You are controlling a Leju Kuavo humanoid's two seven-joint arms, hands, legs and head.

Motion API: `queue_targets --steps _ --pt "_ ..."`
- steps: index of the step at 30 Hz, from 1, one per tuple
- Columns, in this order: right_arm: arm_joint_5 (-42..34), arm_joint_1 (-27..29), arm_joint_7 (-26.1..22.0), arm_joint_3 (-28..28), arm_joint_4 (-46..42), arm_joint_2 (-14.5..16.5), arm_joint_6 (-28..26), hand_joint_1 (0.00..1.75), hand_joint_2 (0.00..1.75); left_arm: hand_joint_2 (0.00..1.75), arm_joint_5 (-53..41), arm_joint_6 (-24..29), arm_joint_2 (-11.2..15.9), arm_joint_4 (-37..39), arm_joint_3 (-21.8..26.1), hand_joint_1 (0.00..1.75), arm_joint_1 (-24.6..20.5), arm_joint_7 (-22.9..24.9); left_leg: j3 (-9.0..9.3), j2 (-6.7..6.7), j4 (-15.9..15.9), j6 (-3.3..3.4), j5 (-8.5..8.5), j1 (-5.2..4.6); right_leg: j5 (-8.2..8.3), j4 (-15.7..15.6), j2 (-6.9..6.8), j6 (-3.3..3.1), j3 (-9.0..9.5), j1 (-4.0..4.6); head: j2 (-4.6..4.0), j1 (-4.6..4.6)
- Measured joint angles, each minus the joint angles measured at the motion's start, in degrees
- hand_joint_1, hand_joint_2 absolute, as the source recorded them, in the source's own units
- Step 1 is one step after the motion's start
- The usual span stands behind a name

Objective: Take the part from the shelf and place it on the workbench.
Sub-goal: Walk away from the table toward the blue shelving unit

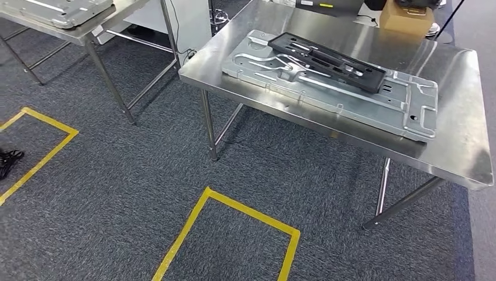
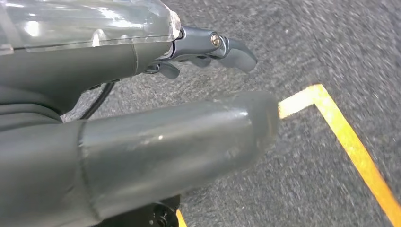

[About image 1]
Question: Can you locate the black plastic plate part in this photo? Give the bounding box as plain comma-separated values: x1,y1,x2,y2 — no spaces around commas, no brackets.
268,32,387,95

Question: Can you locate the stainless steel workbench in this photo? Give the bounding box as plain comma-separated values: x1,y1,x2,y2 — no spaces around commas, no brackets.
178,0,495,230

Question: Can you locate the silver stamped metal panel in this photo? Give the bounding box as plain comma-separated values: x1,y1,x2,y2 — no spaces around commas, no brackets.
221,29,439,143
0,0,114,30

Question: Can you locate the black stool chrome base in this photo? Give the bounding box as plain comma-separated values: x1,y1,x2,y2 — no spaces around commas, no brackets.
208,0,230,37

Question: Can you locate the white cabinet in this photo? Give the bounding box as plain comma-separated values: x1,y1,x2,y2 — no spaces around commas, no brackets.
92,0,212,59

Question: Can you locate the dark grey laptop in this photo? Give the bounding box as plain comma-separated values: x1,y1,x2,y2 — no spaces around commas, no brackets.
295,0,365,17

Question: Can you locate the stainless steel table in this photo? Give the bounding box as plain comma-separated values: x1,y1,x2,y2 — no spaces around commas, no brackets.
0,0,181,126

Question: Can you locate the brown cardboard box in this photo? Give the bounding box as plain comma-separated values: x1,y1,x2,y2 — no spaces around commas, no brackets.
380,0,435,37

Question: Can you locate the person's foot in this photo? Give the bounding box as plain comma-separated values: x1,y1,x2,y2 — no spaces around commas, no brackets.
0,149,25,181

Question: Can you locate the long black power cable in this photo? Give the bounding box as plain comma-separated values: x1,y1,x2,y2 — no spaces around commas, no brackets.
168,0,191,55

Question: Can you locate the black laptop charger cable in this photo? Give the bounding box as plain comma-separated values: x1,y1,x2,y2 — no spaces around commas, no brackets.
356,13,380,28

